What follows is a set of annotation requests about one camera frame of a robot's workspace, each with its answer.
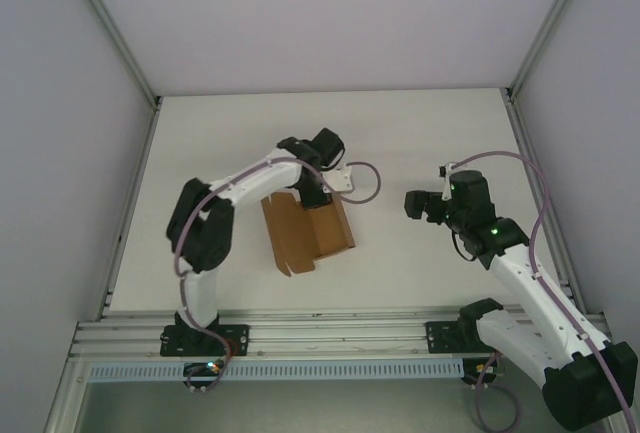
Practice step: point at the brown cardboard paper box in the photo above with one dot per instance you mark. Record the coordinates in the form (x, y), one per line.
(290, 238)

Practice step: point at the aluminium mounting rail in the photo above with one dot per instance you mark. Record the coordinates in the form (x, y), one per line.
(340, 335)

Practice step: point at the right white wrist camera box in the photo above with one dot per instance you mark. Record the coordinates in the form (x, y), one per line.
(446, 174)

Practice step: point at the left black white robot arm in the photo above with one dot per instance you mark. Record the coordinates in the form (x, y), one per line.
(200, 228)

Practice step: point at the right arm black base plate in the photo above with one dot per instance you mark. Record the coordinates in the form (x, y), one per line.
(440, 338)

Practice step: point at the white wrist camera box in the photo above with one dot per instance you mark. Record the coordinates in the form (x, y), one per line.
(342, 180)
(446, 174)

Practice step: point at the aluminium table side rail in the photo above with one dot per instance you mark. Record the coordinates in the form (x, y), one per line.
(530, 143)
(135, 178)

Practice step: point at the aluminium frame post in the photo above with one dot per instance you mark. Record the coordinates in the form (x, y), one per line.
(115, 38)
(545, 28)

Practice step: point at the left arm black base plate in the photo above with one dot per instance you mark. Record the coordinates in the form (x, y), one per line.
(235, 340)

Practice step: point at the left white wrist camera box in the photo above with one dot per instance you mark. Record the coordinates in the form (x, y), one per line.
(342, 180)

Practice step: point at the grey metal lower shelf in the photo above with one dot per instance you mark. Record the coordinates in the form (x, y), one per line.
(325, 408)

